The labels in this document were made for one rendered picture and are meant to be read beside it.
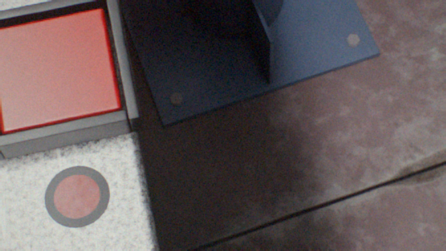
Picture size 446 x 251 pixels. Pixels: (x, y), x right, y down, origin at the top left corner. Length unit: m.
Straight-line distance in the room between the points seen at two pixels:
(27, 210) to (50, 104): 0.05
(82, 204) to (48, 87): 0.06
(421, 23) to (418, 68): 0.09
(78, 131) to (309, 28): 1.11
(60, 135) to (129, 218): 0.05
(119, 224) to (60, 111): 0.06
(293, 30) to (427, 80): 0.24
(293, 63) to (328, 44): 0.07
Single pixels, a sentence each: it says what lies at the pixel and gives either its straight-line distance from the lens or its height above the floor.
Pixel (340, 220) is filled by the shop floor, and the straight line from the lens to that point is 1.40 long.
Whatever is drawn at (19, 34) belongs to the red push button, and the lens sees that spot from 0.47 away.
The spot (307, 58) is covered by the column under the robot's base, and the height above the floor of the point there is 0.01.
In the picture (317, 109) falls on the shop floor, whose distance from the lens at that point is 1.46.
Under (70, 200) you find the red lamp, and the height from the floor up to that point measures 0.92.
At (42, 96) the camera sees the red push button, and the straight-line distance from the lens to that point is 0.45.
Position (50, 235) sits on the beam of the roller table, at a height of 0.92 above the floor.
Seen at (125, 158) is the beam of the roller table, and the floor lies 0.91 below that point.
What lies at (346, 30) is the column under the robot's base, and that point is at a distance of 1.52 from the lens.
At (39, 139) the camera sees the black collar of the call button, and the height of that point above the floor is 0.93.
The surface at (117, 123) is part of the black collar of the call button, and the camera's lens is 0.43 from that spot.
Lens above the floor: 1.32
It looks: 66 degrees down
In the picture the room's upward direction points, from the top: 6 degrees counter-clockwise
